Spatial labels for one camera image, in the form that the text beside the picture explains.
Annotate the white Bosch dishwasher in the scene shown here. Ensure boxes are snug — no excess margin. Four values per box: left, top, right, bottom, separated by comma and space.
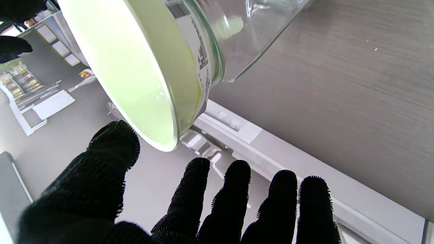
0, 10, 434, 244

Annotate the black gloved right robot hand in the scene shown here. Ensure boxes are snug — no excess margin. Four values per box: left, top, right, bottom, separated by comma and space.
0, 0, 48, 64

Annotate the cream plastic funnel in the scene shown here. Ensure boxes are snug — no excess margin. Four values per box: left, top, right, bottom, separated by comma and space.
58, 0, 224, 152

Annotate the clear glass jar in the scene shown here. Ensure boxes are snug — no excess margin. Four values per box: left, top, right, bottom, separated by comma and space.
203, 0, 313, 84

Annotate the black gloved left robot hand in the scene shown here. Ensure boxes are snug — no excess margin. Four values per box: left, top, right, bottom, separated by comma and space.
17, 120, 341, 244

